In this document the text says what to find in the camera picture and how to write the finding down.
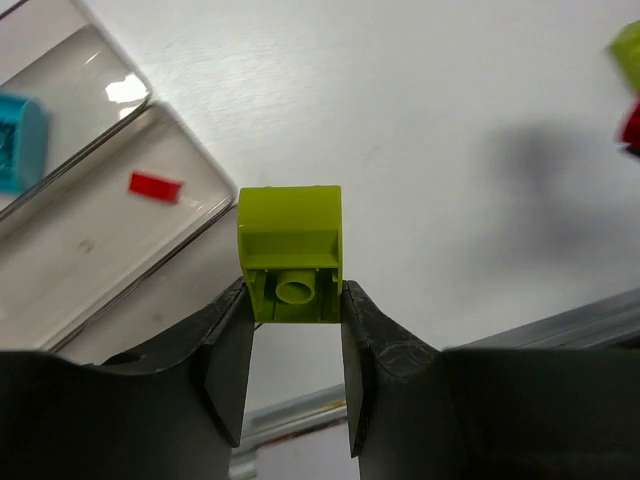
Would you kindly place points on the teal rounded lego brick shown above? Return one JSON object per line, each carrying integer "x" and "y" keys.
{"x": 24, "y": 143}

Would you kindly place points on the clear three-compartment container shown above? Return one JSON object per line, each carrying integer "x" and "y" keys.
{"x": 78, "y": 240}

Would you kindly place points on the lime green curved lego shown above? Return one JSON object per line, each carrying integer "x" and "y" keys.
{"x": 290, "y": 252}

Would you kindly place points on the red round lego brick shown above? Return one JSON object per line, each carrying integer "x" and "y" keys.
{"x": 629, "y": 135}

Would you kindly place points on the green and teal lego stack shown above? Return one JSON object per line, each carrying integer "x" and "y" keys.
{"x": 625, "y": 51}

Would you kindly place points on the aluminium table rail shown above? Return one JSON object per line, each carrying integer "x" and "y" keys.
{"x": 611, "y": 322}

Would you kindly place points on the red lego piece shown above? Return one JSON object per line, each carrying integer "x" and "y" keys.
{"x": 155, "y": 187}

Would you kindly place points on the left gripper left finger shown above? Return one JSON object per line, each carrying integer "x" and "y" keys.
{"x": 171, "y": 407}

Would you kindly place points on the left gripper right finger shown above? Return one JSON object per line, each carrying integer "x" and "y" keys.
{"x": 520, "y": 414}

